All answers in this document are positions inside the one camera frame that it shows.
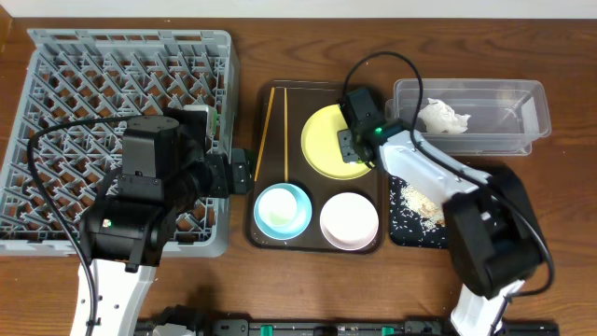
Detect yellow round plate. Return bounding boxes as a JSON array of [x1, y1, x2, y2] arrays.
[[300, 105, 370, 180]]

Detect white tissue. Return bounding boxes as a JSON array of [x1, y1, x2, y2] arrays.
[[418, 98, 470, 134]]

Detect wooden chopstick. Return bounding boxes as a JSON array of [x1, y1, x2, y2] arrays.
[[284, 88, 289, 183], [254, 87, 275, 182]]

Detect pink white bowl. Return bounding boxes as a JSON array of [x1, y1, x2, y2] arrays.
[[319, 192, 380, 251]]

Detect white cup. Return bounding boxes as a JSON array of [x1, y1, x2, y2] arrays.
[[257, 185, 298, 228]]

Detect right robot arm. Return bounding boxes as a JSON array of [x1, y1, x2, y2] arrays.
[[338, 121, 555, 335]]

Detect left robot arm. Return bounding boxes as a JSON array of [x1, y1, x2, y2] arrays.
[[71, 110, 255, 335]]

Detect light blue bowl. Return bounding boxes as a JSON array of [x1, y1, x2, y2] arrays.
[[253, 183, 312, 241]]

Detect dark brown serving tray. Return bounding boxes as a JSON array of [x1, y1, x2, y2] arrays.
[[243, 80, 386, 253]]

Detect clear plastic container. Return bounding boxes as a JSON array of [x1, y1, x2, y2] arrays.
[[384, 77, 552, 157]]

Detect black rectangular tray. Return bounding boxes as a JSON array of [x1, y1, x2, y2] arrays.
[[388, 161, 524, 249]]

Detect grey plastic dish rack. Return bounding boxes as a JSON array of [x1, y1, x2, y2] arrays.
[[1, 29, 240, 257]]

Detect right black cable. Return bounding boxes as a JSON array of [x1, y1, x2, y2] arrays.
[[342, 50, 556, 336]]

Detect black cable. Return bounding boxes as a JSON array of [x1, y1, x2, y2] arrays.
[[342, 50, 556, 336], [26, 115, 141, 336]]

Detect left black cable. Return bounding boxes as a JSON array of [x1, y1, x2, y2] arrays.
[[26, 115, 141, 336]]

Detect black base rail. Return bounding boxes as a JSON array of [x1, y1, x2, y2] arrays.
[[133, 319, 561, 336]]

